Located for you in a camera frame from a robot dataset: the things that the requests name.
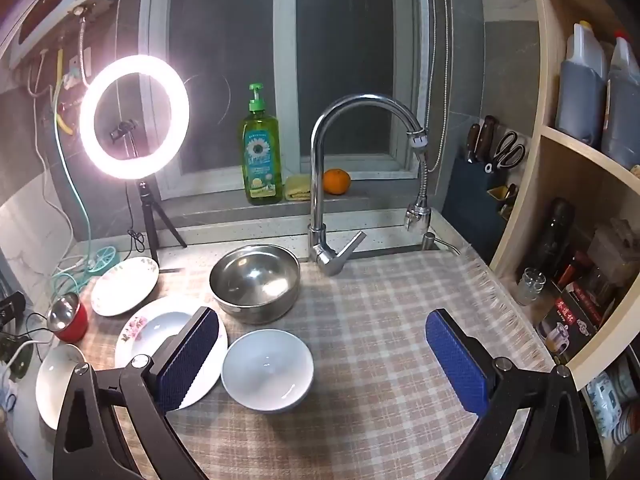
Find orange fruit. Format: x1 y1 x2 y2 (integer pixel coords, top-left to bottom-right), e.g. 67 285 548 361
323 168 352 196

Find hanging metal hose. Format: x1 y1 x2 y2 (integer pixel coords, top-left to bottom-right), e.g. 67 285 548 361
427 0 447 176

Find dark knife block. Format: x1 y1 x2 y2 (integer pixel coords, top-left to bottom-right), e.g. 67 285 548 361
442 157 516 221

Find white ring light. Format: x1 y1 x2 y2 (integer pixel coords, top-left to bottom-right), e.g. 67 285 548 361
79 55 191 181

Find teal round cable reel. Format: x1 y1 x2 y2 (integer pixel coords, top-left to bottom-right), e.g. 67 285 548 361
87 246 117 273

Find white bowl with twig pattern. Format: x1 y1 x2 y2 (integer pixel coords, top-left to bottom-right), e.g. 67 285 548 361
36 344 88 430

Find white ceramic bowl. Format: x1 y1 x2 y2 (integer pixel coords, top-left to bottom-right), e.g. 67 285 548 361
221 329 315 413

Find wooden shelf unit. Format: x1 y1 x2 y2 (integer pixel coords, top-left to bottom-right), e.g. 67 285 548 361
487 0 640 391

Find black handled scissors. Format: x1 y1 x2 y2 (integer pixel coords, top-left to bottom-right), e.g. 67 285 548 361
484 130 527 173

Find brown handled knife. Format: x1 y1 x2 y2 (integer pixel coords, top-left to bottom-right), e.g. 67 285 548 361
477 115 497 162
466 124 482 165

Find floral rim plate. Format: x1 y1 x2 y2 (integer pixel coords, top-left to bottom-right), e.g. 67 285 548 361
90 256 160 317

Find water heater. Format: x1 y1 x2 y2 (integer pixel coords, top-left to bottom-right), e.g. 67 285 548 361
0 0 121 68

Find small glass cup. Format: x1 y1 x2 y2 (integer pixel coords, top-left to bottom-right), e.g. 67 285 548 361
515 267 547 307

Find white plate with pink flower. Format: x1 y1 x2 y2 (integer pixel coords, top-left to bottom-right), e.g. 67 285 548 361
115 296 228 411

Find dark tall bottle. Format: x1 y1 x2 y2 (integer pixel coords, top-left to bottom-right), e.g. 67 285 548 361
532 197 576 286

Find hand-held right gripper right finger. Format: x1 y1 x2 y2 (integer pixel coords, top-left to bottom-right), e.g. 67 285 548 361
425 308 591 480

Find yellow sponge cloth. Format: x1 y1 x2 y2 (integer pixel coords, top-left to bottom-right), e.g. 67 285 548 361
284 175 313 202

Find plaid tablecloth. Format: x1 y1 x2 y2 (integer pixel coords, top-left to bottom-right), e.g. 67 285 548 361
75 247 556 480

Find chrome faucet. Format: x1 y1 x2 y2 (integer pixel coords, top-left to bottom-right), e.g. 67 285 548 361
307 93 431 277

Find dark sauce jug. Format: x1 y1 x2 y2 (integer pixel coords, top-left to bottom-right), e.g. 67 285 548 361
600 30 640 171
555 21 608 148

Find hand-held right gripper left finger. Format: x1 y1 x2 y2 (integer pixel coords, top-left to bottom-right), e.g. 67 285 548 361
52 305 228 480

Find black tripod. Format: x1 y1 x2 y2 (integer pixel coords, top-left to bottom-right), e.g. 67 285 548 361
131 180 188 266

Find green dish soap bottle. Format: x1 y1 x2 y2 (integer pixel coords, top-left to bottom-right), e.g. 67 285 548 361
239 82 285 206

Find teal hose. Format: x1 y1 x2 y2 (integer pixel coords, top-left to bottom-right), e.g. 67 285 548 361
52 47 101 301

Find white window frame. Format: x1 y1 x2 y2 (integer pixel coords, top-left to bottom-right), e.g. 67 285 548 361
140 0 431 196

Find red steel-lined bowl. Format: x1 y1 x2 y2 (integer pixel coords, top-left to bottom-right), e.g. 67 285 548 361
46 291 89 344

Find large steel bowl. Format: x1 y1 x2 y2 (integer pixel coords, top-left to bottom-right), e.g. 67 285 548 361
209 245 301 324

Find black and red box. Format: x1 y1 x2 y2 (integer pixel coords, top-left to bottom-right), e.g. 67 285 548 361
535 282 616 366

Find white power cable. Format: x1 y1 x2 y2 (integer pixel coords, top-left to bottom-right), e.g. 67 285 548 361
32 95 78 273

